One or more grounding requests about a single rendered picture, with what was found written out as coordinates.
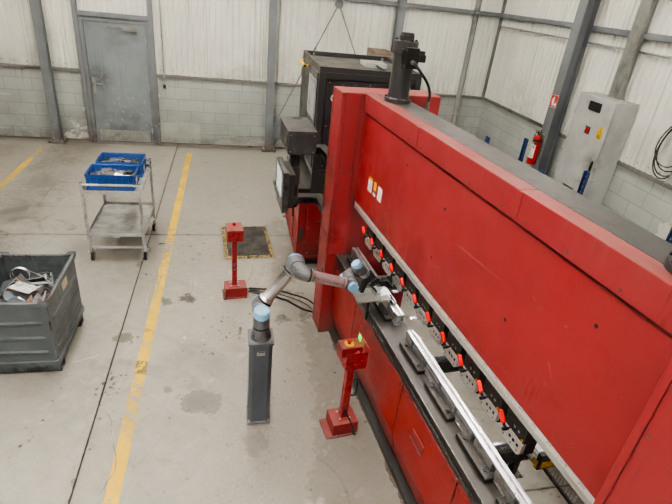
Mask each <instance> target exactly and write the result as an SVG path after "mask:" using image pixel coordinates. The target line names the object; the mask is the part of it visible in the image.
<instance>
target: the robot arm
mask: <svg viewBox="0 0 672 504"><path fill-rule="evenodd" d="M283 268H284V270H283V271H282V272H281V273H280V274H279V275H278V277H277V278H276V279H275V280H274V281H273V282H272V284H271V285H270V286H269V287H268V288H267V289H266V291H265V292H264V293H260V294H259V295H256V296H255V297H254V298H253V299H252V303H251V306H252V314H253V327H252V330H251V332H250V338H251V340H252V341H254V342H257V343H265V342H267V341H269V340H270V339H271V336H272V333H271V330H270V327H269V325H270V309H269V307H270V306H271V305H272V304H273V300H274V298H275V297H276V296H277V295H278V294H279V293H280V292H281V290H282V289H283V288H284V287H285V286H286V285H287V284H288V282H289V281H290V280H291V279H292V278H293V277H294V278H296V279H298V280H301V281H304V282H316V283H321V284H326V285H331V286H335V287H340V288H345V289H348V290H349V291H350V292H351V293H354V292H356V291H357V290H359V291H360V293H364V290H365V288H366V286H367V284H368V285H369V286H370V287H371V288H372V289H373V290H374V291H375V292H376V293H377V295H380V294H379V292H380V291H381V290H382V287H377V286H376V285H377V284H379V283H380V281H379V282H378V278H377V277H376V276H375V275H374V274H373V272H372V271H371V270H368V269H367V268H366V267H365V265H364V264H363V263H362V262H361V261H360V260H359V259H356V260H354V261H353V262H352V264H351V267H350V268H349V269H347V270H346V271H344V272H343V273H341V274H340V275H339V276H336V275H331V274H327V273H322V272H318V271H313V269H311V268H308V267H307V266H306V264H305V260H304V258H303V256H302V255H301V254H298V253H293V254H291V255H289V257H288V259H287V263H286V264H285V265H284V266H283ZM358 274H359V276H360V277H361V278H362V279H363V281H362V283H361V285H360V287H358V283H357V281H356V279H355V276H357V275H358ZM358 288H359V289H358ZM375 288H376V289H375Z"/></svg>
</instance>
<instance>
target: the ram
mask: <svg viewBox="0 0 672 504"><path fill-rule="evenodd" d="M369 176H370V177H371V178H372V179H373V183H372V190H371V193H370V192H369V191H368V189H367V188H368V181H369ZM374 182H376V183H377V186H376V192H375V191H374V190H373V189H374ZM378 186H380V187H381V188H382V189H383V191H382V197H381V204H380V203H379V201H378V200H377V193H378ZM373 191H374V192H375V197H374V196H373ZM355 201H356V203H357V204H358V205H359V206H360V208H361V209H362V210H363V211H364V213H365V214H366V215H367V216H368V218H369V219H370V220H371V221H372V223H373V224H374V225H375V226H376V227H377V229H378V230H379V231H380V232H381V234H382V235H383V236H384V237H385V239H386V240H387V241H388V242H389V244H390V245H391V246H392V247H393V249H394V250H395V251H396V252H397V254H398V255H399V256H400V257H401V259H402V260H403V261H404V262H405V264H406V265H407V266H408V267H409V269H410V270H411V271H412V272H413V274H414V275H415V276H416V277H417V279H418V280H419V281H420V282H421V284H422V285H423V286H424V287H425V289H426V290H427V291H428V292H429V294H430V295H431V296H432V297H433V298H434V300H435V301H436V302H437V303H438V305H439V306H440V307H441V308H442V310H443V311H444V312H445V313H446V315H447V316H448V317H449V318H450V320H451V321H452V322H453V323H454V325H455V326H456V327H457V328H458V330H459V331H460V332H461V333H462V335H463V336H464V337H465V338H466V340H467V341H468V342H469V343H470V345H471V346H472V347H473V348H474V350H475V351H476V352H477V353H478V355H479V356H480V357H481V358H482V360H483V361H484V362H485V363H486V365H487V366H488V367H489V368H490V369H491V371H492V372H493V373H494V374H495V376H496V377H497V378H498V379H499V381H500V382H501V383H502V384H503V386H504V387H505V388H506V389H507V391H508V392H509V393H510V394H511V396H512V397H513V398H514V399H515V401H516V402H517V403H518V404H519V406H520V407H521V408H522V409H523V411H524V412H525V413H526V414H527V416H528V417H529V418H530V419H531V421H532V422H533V423H534V424H535V426H536V427H537V428H538V429H539V431H540V432H541V433H542V434H543V435H544V437H545V438H546V439H547V440H548V442H549V443H550V444H551V445H552V447H553V448H554V449H555V450H556V452H557V453H558V454H559V455H560V457H561V458H562V459H563V460H564V462H565V463H566V464H567V465H568V467H569V468H570V469H571V470H572V472H573V473H574V474H575V475H576V477H577V478H578V479H579V480H580V482H581V483H582V484H583V485H584V487H585V488H586V489H587V490H588V492H589V493H590V494H591V495H592V497H593V498H594V499H596V497H597V495H598V494H599V492H600V490H601V488H602V486H603V484H604V482H605V481H606V479H607V477H608V475H609V473H610V471H611V470H612V468H613V466H614V464H615V462H616V460H617V458H618V457H619V455H620V453H621V451H622V449H623V447H624V445H625V444H626V442H627V440H628V438H629V436H630V434H631V433H632V431H633V429H634V427H635V425H636V423H637V421H638V420H639V418H640V416H641V414H642V412H643V410H644V408H645V407H646V405H647V403H648V401H649V399H650V397H651V395H652V394H653V392H654V390H655V388H656V386H657V384H658V383H659V381H660V379H661V377H662V375H663V373H664V371H665V370H666V368H667V366H668V364H669V362H670V360H671V358H672V335H671V334H670V333H668V332H667V331H666V330H664V329H663V328H661V327H660V326H659V325H657V324H656V323H655V322H653V321H652V320H650V319H649V318H648V317H646V316H645V315H644V314H642V313H641V312H639V311H638V310H637V309H635V308H634V307H633V306H631V305H630V304H628V303H627V302H626V301H624V300H623V299H622V298H620V297H619V296H617V295H616V294H615V293H613V292H612V291H611V290H609V289H608V288H606V287H605V286H604V285H602V284H601V283H600V282H598V281H597V280H595V279H594V278H593V277H591V276H590V275H589V274H587V273H586V272H584V271H583V270H582V269H580V268H579V267H578V266H576V265H575V264H573V263H572V262H571V261H569V260H568V259H567V258H565V257H564V256H562V255H561V254H560V253H558V252H557V251H556V250H554V249H553V248H551V247H550V246H549V245H547V244H546V243H545V242H543V241H542V240H540V239H539V238H538V237H536V236H535V235H534V234H532V233H531V232H529V231H528V230H527V229H525V228H524V227H523V226H521V225H520V224H518V223H517V222H516V221H514V220H513V219H512V218H510V217H509V216H507V215H506V214H505V213H503V212H502V211H501V210H499V209H498V208H496V207H495V206H494V205H492V204H491V203H490V202H488V201H487V200H485V199H484V198H483V197H481V196H480V195H479V194H477V193H476V192H474V191H473V190H472V189H470V188H469V187H468V186H466V185H465V184H463V183H462V182H461V181H459V180H458V179H457V178H455V177H454V176H452V175H451V174H450V173H448V172H447V171H446V170H444V169H443V168H441V167H440V166H439V165H437V164H436V163H435V162H433V161H432V160H430V159H429V158H428V157H426V156H425V155H424V154H422V153H421V152H419V151H418V150H417V149H415V148H414V147H413V146H411V145H410V144H408V143H407V142H406V141H404V140H403V139H402V138H400V137H399V136H397V135H396V134H395V133H393V132H392V131H391V130H389V129H388V128H386V127H385V126H384V125H382V124H381V123H380V122H378V121H377V120H375V119H374V118H373V117H371V116H370V115H369V114H366V117H365V125H364V133H363V141H362V149H361V157H360V165H359V172H358V180H357V188H356V196H355ZM354 208H355V209H356V210H357V211H358V213H359V214H360V215H361V217H362V218H363V219H364V220H365V222H366V223H367V224H368V226H369V227H370V228H371V229H372V231H373V232H374V233H375V235H376V236H377V237H378V238H379V240H380V241H381V242H382V244H383V245H384V246H385V247H386V249H387V250H388V251H389V253H390V254H391V255H392V256H393V258H394V259H395V260H396V262H397V263H398V264H399V265H400V267H401V268H402V269H403V271H404V272H405V273H406V274H407V276H408V277H409V278H410V280H411V281H412V282H413V283H414V285H415V286H416V287H417V289H418V290H419V291H420V292H421V294H422V295H423V296H424V298H425V299H426V300H427V301H428V303H429V304H430V305H431V307H432V308H433V309H434V310H435V312H436V313H437V314H438V316H439V317H440V318H441V319H442V321H443V322H444V323H445V325H446V326H447V327H448V328H449V330H450V331H451V332H452V334H453V335H454V336H455V337H456V339H457V340H458V341H459V343H460V344H461V345H462V346H463V348H464V349H465V350H466V352H467V353H468V354H469V355H470V357H471V358H472V359H473V361H474V362H475V363H476V364H477V366H478V367H479V368H480V370H481V371H482V372H483V373H484V375H485V376H486V377H487V379H488V380H489V381H490V382H491V384H492V385H493V386H494V388H495V389H496V390H497V391H498V393H499V394H500V395H501V397H502V398H503V399H504V400H505V402H506V403H507V404H508V406H509V407H510V408H511V409H512V411H513V412H514V413H515V415H516V416H517V417H518V418H519V420H520V421H521V422H522V424H523V425H524V426H525V427H526V429H527V430H528V431H529V433H530V434H531V435H532V436H533V438H534V439H535V440H536V442H537V443H538V444H539V445H540V447H541V448H542V449H543V451H544V452H545V453H546V454H547V456H548V457H549V458H550V460H551V461H552V462H553V463H554V465H555V466H556V467H557V469H558V470H559V471H560V472H561V474H562V475H563V476H564V478H565V479H566V480H567V481H568V483H569V484H570V485H571V487H572V488H573V489H574V490H575V492H576V493H577V494H578V496H579V497H580V498H581V499H582V501H583V502H584V503H585V504H591V503H590V502H589V501H588V499H587V498H586V497H585V495H584V494H583V493H582V492H581V490H580V489H579V488H578V487H577V485H576V484H575V483H574V482H573V480H572V479H571V478H570V476H569V475H568V474H567V473H566V471H565V470H564V469H563V468H562V466H561V465H560V464H559V463H558V461H557V460H556V459H555V457H554V456H553V455H552V454H551V452H550V451H549V450H548V449H547V447H546V446H545V445H544V444H543V442H542V441H541V440H540V438H539V437H538V436H537V435H536V433H535V432H534V431H533V430H532V428H531V427H530V426H529V425H528V423H527V422H526V421H525V419H524V418H523V417H522V416H521V414H520V413H519V412H518V411H517V409H516V408H515V407H514V406H513V404H512V403H511V402H510V400H509V399H508V398H507V397H506V395H505V394H504V393H503V392H502V390H501V389H500V388H499V387H498V385H497V384H496V383H495V381H494V380H493V379H492V378H491V376H490V375H489V374H488V373H487V371H486V370H485V369H484V367H483V366H482V365H481V364H480V362H479V361H478V360H477V359H476V357H475V356H474V355H473V354H472V352H471V351H470V350H469V348H468V347H467V346H466V345H465V343H464V342H463V341H462V340H461V338H460V337H459V336H458V335H457V333H456V332H455V331H454V329H453V328H452V327H451V326H450V324H449V323H448V322H447V321H446V319H445V318H444V317H443V316H442V314H441V313H440V312H439V310H438V309H437V308H436V307H435V305H434V304H433V303H432V302H431V300H430V299H429V298H428V297H427V295H426V294H425V293H424V291H423V290H422V289H421V288H420V286H419V285H418V284H417V283H416V281H415V280H414V279H413V278H412V276H411V275H410V274H409V272H408V271H407V270H406V269H405V267H404V266H403V265H402V264H401V262H400V261H399V260H398V259H397V257H396V256H395V255H394V253H393V252H392V251H391V250H390V248H389V247H388V246H387V245H386V243H385V242H384V241H383V240H382V238H381V237H380V236H379V234H378V233H377V232H376V231H375V229H374V228H373V227H372V226H371V224H370V223H369V222H368V221H367V219H366V218H365V217H364V215H363V214H362V213H361V212H360V210H359V209H358V208H357V207H356V205H355V204H354Z"/></svg>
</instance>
